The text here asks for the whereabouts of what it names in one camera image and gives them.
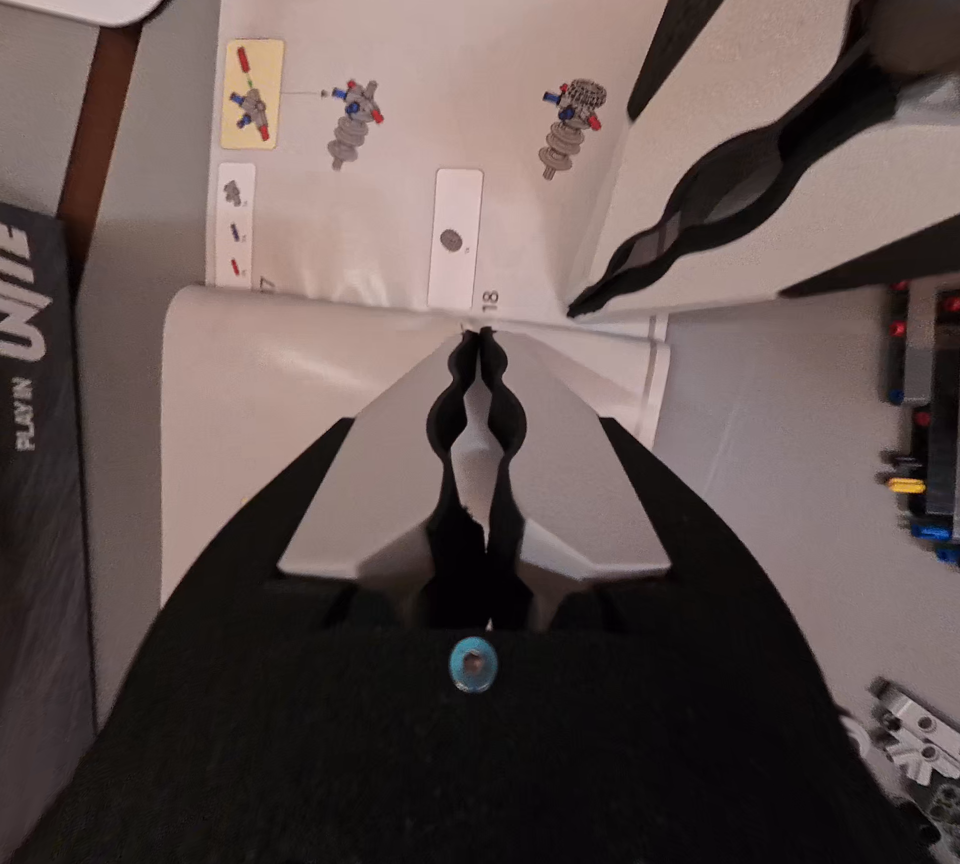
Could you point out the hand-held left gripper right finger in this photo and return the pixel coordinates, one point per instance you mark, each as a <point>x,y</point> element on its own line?
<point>577,489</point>

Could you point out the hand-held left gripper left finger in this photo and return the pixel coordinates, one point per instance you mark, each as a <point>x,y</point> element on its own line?
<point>382,489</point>

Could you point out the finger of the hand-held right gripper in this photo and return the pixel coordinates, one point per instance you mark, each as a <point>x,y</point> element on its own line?
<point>742,54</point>
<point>862,204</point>

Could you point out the lego instruction booklet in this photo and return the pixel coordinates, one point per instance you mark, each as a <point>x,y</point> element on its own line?
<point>450,54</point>

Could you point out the partly built lego chassis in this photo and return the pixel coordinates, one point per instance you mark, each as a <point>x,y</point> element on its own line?
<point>941,429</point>

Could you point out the lego box with car print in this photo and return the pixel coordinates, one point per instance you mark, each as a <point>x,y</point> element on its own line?
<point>37,504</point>

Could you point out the pile of grey lego pieces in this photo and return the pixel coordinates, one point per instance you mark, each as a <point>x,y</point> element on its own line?
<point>915,729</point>

